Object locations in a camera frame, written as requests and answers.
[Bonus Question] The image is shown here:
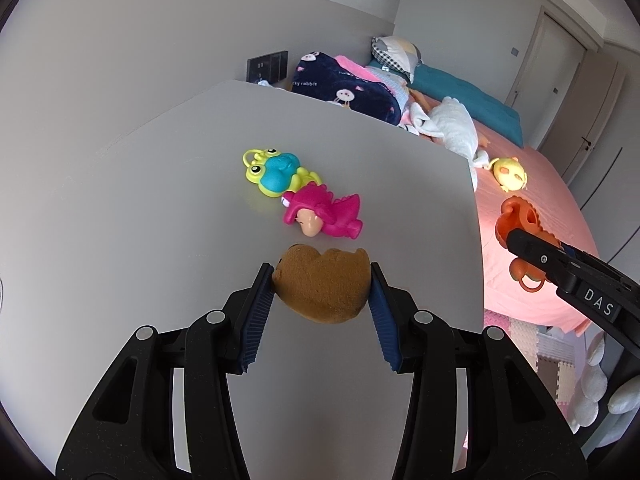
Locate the black wall switch panel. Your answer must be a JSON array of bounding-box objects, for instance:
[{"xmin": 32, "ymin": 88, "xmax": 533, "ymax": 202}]
[{"xmin": 246, "ymin": 50, "xmax": 289, "ymax": 83}]

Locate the pink dinosaur toy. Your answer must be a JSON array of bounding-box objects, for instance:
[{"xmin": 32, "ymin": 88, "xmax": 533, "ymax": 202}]
[{"xmin": 281, "ymin": 183, "xmax": 363, "ymax": 241}]

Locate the white fluffy cushion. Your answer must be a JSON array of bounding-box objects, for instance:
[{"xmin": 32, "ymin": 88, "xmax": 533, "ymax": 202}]
[{"xmin": 570, "ymin": 332, "xmax": 640, "ymax": 433}]

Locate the checkered pillow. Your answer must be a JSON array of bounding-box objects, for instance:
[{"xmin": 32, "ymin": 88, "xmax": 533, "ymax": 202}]
[{"xmin": 371, "ymin": 36, "xmax": 423, "ymax": 83}]

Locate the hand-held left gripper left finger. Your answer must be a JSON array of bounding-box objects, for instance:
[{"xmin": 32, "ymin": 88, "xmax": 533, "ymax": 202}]
[{"xmin": 55, "ymin": 261, "xmax": 276, "ymax": 480}]

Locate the navy printed blanket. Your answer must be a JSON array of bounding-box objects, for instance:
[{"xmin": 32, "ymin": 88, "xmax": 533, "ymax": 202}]
[{"xmin": 290, "ymin": 51, "xmax": 403, "ymax": 127}]

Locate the yellow chick plush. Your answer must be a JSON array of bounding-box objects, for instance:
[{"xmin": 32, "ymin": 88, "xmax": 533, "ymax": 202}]
[{"xmin": 489, "ymin": 156, "xmax": 530, "ymax": 192}]

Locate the brown heart-shaped sponge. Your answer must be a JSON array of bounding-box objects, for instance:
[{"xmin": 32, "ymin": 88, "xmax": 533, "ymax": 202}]
[{"xmin": 272, "ymin": 243, "xmax": 372, "ymax": 323}]

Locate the white plush toy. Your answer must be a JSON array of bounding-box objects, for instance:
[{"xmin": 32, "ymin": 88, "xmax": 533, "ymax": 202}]
[{"xmin": 410, "ymin": 96, "xmax": 493, "ymax": 191}]

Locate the pink blanket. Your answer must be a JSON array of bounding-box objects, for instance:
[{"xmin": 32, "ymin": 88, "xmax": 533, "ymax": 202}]
[{"xmin": 334, "ymin": 55, "xmax": 408, "ymax": 111}]

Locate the orange plastic toy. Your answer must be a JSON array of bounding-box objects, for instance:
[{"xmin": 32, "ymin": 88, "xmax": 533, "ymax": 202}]
[{"xmin": 495, "ymin": 196, "xmax": 563, "ymax": 292}]

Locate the beige door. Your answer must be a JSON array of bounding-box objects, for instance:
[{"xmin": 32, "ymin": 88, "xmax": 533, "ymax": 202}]
[{"xmin": 512, "ymin": 7, "xmax": 588, "ymax": 150}]

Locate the pastel foam floor mat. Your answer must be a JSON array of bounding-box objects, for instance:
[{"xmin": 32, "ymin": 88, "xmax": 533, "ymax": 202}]
[{"xmin": 482, "ymin": 310, "xmax": 601, "ymax": 436}]

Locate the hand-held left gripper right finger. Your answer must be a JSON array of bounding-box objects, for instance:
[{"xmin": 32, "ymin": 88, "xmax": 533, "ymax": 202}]
[{"xmin": 369, "ymin": 261, "xmax": 587, "ymax": 480}]

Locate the green and blue frog toy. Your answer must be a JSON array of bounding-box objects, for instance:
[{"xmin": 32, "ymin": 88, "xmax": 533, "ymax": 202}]
[{"xmin": 242, "ymin": 147, "xmax": 323, "ymax": 198}]

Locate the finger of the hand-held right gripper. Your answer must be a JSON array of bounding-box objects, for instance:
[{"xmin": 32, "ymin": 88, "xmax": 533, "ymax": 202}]
[
  {"xmin": 505, "ymin": 227, "xmax": 576, "ymax": 288},
  {"xmin": 559, "ymin": 242, "xmax": 640, "ymax": 288}
]

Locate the teal bedding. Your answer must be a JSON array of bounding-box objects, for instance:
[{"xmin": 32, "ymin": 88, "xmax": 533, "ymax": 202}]
[{"xmin": 410, "ymin": 64, "xmax": 523, "ymax": 148}]

